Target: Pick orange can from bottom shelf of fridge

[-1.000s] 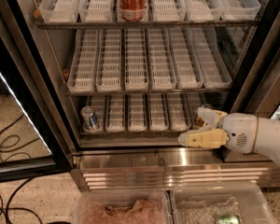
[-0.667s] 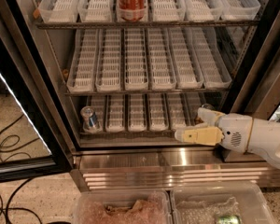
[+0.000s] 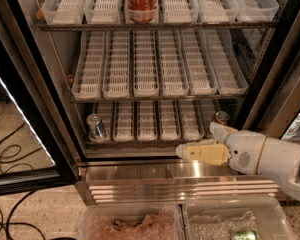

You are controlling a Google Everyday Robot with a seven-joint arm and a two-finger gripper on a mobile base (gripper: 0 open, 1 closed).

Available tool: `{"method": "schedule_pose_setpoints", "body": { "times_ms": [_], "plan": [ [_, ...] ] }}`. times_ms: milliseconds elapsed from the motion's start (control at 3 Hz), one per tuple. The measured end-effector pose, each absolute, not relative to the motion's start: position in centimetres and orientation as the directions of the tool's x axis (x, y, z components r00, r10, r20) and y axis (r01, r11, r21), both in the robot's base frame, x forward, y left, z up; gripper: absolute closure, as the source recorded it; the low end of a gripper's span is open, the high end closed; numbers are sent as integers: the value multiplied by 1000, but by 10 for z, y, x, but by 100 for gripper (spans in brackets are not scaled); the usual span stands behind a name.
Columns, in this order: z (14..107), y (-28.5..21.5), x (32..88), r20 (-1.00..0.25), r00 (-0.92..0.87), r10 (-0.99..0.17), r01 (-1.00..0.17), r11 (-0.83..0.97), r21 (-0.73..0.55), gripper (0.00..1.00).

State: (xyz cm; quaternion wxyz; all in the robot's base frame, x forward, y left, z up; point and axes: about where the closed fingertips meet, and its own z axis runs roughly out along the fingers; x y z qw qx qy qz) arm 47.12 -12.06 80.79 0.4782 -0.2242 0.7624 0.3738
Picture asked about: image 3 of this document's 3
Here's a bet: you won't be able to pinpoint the orange soda can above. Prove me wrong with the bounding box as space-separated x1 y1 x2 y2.
213 111 231 125

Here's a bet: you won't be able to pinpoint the black floor cables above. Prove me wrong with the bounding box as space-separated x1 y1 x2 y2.
0 100 48 240

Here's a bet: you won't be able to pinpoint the middle wire shelf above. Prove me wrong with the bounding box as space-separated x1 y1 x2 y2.
70 94 246 104

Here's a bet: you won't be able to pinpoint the red cola can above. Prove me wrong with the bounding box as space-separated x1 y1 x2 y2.
126 0 155 23

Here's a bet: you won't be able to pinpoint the wire shelf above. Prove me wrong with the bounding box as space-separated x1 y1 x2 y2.
86 139 208 149
38 21 278 32
70 94 246 104

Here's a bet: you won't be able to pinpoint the left clear plastic bin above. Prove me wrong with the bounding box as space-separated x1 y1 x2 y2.
78 203 185 240

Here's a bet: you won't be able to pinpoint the open fridge glass door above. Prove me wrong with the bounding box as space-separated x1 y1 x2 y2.
0 15 77 196

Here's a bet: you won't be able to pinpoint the green can in bin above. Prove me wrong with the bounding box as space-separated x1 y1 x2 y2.
231 230 259 240

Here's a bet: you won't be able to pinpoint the clear plastic bin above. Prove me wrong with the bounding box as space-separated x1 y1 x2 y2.
78 203 185 240
182 195 296 240

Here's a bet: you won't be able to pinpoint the right clear plastic bin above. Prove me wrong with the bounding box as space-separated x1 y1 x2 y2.
182 195 296 240

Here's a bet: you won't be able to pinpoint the right fridge glass door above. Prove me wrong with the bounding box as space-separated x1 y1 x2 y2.
243 10 300 138

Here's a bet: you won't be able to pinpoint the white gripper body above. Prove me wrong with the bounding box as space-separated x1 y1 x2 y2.
225 130 266 175

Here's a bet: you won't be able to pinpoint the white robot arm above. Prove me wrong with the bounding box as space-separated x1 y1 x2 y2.
176 122 300 201

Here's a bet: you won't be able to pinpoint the blue silver can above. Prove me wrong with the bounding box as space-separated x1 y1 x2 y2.
86 114 108 142

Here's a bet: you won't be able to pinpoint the steel fridge base grille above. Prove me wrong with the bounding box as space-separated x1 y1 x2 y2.
76 159 296 205

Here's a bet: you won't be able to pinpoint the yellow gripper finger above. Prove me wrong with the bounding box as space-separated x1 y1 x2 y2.
209 122 237 144
176 143 229 166

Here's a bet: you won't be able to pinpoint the top wire shelf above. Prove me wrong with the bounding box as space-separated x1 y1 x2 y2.
38 21 278 32

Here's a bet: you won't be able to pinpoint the bottom wire shelf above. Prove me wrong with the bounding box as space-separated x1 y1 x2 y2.
86 139 208 149

